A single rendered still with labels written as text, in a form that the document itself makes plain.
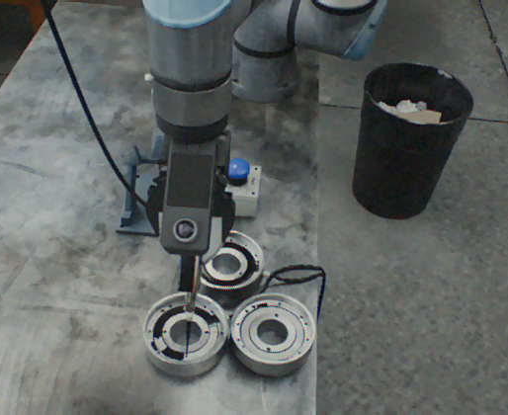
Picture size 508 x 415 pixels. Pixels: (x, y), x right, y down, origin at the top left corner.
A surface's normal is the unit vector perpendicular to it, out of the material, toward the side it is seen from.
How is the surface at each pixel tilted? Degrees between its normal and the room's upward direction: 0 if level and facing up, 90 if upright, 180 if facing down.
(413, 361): 0
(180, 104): 91
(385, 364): 0
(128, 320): 0
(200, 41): 90
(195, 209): 32
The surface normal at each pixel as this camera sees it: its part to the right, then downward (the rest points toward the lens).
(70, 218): 0.06, -0.71
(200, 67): 0.28, 0.69
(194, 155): 0.03, -0.23
